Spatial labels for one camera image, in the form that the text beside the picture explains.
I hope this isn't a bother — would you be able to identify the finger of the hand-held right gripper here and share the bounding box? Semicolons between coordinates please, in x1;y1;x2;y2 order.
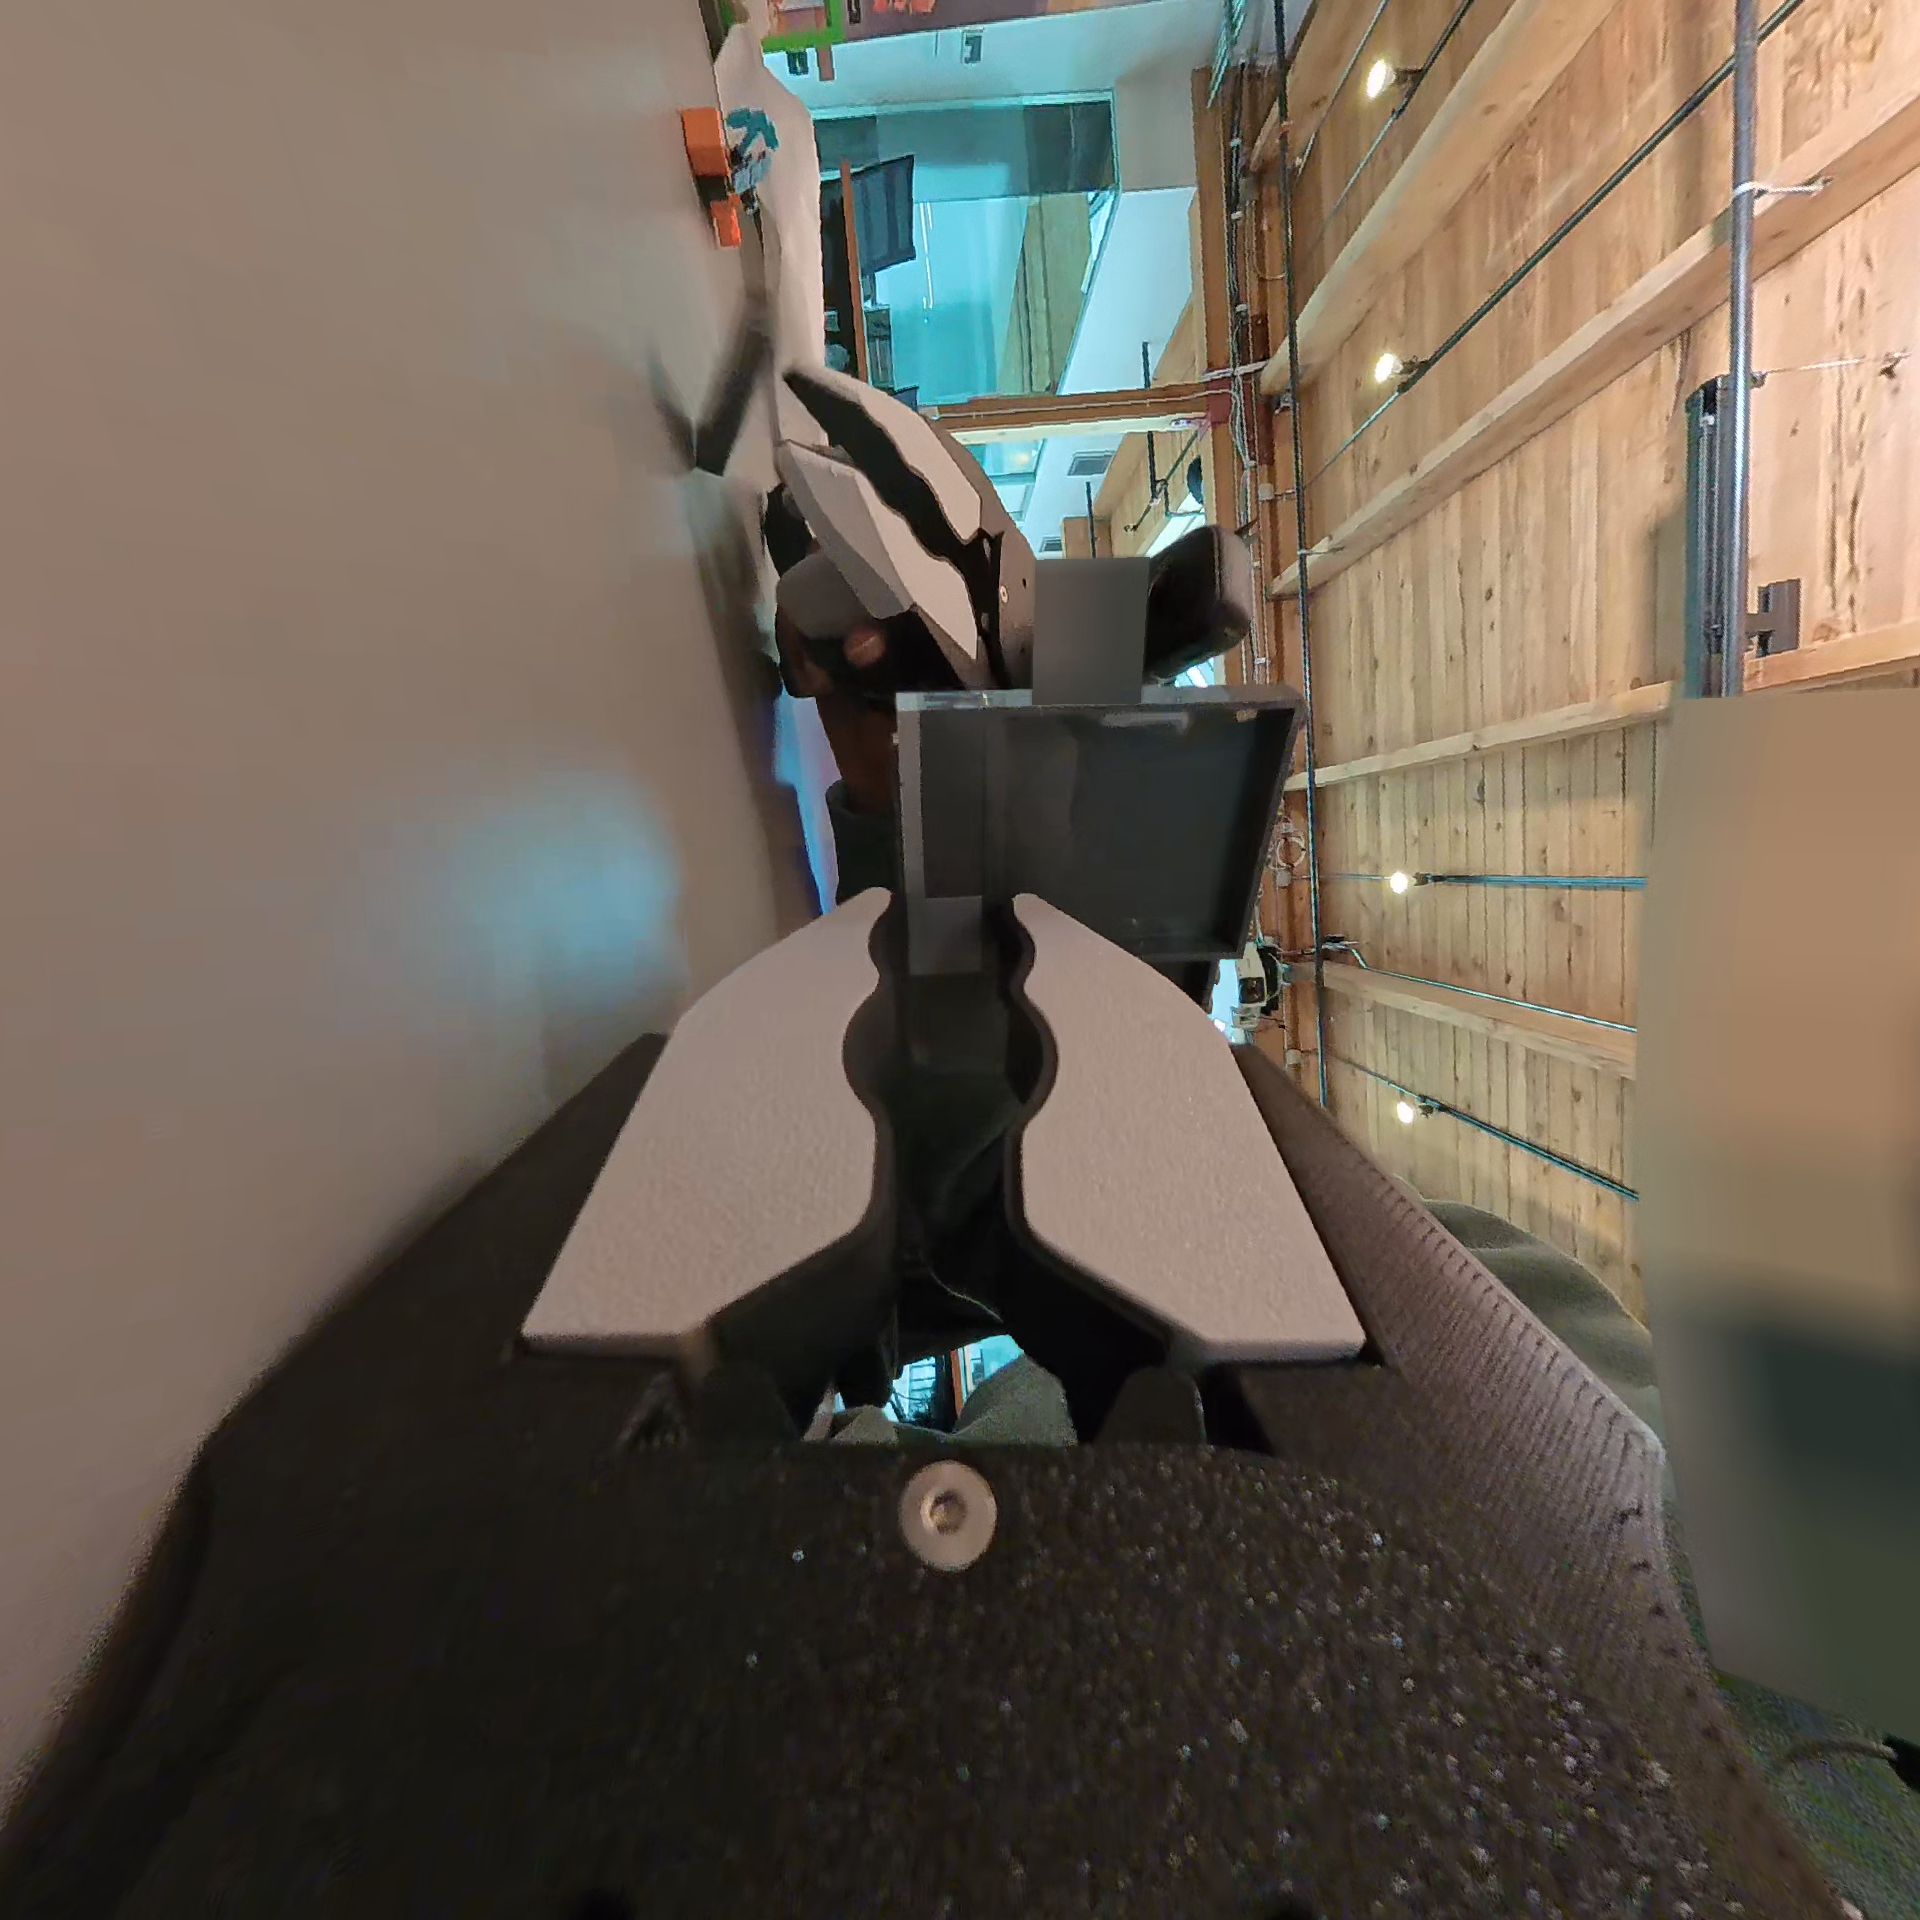
769;437;992;669
783;365;1027;553

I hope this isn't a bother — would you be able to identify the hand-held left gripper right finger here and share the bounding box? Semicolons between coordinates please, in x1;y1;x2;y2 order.
999;891;1370;1429

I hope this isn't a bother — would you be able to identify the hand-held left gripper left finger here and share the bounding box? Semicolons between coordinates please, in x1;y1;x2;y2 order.
517;884;910;1415

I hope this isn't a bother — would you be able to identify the grey square plate piece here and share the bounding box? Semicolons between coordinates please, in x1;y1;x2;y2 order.
894;686;1310;1069

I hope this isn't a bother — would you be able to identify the grey desk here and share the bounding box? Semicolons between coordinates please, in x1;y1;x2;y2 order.
0;0;843;1771

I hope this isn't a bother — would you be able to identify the person's right hand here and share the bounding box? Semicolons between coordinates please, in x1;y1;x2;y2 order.
776;617;907;804

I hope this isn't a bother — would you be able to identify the white plastic bag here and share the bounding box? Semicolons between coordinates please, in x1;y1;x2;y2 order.
708;21;846;395

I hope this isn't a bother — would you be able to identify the orange toy minifigure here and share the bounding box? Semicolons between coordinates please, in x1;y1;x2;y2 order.
679;103;787;251

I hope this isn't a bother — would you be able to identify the metal conduit pipe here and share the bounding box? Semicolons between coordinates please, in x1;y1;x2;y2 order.
1683;0;1806;699

